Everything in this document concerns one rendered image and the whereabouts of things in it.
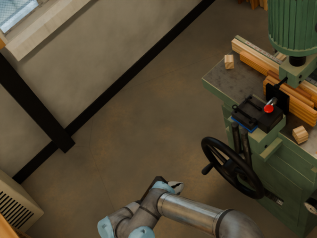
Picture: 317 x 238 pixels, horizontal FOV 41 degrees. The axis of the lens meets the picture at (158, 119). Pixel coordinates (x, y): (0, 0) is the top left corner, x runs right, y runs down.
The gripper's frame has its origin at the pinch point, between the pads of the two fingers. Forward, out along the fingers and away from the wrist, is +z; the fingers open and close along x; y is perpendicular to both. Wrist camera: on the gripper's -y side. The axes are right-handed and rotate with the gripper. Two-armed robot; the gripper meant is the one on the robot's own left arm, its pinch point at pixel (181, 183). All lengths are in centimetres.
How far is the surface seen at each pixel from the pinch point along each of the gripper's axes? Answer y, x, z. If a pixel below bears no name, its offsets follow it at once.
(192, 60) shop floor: 26, -93, 108
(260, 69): -37, -4, 34
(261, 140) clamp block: -28.8, 17.0, 12.0
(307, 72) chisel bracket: -48, 15, 31
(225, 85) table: -29.4, -10.0, 24.8
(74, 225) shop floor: 90, -62, -1
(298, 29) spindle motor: -68, 16, 10
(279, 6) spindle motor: -73, 11, 5
